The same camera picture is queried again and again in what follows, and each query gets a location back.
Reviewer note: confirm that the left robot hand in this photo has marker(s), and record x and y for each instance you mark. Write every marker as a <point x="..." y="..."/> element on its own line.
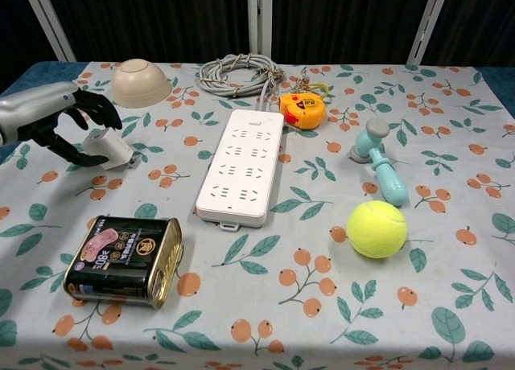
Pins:
<point x="36" y="104"/>

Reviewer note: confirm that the white upright frame post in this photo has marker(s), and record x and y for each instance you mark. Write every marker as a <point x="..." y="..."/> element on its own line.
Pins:
<point x="259" y="20"/>

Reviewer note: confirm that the teal toy hammer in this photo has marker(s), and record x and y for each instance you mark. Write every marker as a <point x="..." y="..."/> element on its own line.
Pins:
<point x="392" y="185"/>

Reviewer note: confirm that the black pleated curtain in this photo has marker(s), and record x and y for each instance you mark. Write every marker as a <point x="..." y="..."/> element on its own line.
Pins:
<point x="161" y="20"/>

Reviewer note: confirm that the white power adapter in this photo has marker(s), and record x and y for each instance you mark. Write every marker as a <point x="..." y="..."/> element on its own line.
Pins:
<point x="114" y="150"/>

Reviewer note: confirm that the beige bowl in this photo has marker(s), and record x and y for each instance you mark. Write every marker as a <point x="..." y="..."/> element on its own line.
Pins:
<point x="141" y="88"/>

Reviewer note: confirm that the white slanted frame post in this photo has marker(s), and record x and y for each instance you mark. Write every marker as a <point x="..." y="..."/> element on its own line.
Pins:
<point x="52" y="24"/>
<point x="426" y="24"/>

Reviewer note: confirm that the floral tablecloth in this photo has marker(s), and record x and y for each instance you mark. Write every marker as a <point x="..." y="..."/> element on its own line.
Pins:
<point x="281" y="326"/>

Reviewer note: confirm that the white power strip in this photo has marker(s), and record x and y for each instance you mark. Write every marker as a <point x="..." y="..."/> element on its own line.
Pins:
<point x="241" y="165"/>

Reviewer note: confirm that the yellow tape measure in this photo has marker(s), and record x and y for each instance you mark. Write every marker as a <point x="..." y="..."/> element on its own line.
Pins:
<point x="303" y="112"/>

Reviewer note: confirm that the black luncheon meat can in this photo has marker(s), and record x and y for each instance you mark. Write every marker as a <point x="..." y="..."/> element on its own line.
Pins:
<point x="120" y="261"/>

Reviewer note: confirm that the yellow tennis ball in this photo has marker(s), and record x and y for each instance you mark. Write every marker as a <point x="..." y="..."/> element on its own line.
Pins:
<point x="377" y="229"/>

